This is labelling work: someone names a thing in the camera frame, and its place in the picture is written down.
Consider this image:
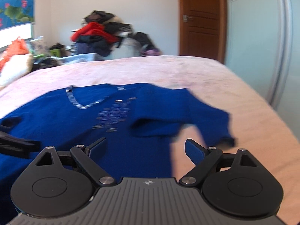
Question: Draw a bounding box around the orange plastic bag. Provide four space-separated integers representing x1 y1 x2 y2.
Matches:
0 37 29 70

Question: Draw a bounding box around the brown wooden door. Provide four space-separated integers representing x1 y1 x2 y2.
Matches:
179 0 228 64

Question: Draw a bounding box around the lotus print roller blind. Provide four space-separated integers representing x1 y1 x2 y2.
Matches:
0 0 35 30

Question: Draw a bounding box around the pile of dark clothes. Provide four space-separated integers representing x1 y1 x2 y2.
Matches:
70 10 161 59

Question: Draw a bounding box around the floral patterned pillow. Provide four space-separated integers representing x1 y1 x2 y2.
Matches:
27 36 50 56

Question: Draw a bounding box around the white quilted pillow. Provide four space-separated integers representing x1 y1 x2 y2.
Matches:
0 53 34 89

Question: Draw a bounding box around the silver door handle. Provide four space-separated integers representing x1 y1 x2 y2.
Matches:
183 14 193 23

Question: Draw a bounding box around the pink bed blanket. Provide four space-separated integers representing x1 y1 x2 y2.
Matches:
1 56 299 224

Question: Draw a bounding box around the window with grey frame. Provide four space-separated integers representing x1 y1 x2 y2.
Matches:
0 23 34 52

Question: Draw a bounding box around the blue knit sweater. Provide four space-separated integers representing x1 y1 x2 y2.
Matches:
0 82 236 216

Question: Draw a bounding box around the green plastic item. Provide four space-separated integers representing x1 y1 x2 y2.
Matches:
49 49 61 57

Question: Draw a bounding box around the red garment on pile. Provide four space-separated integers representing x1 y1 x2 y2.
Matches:
70 22 118 44

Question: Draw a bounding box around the pale blue wardrobe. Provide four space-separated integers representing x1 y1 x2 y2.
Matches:
225 0 299 136

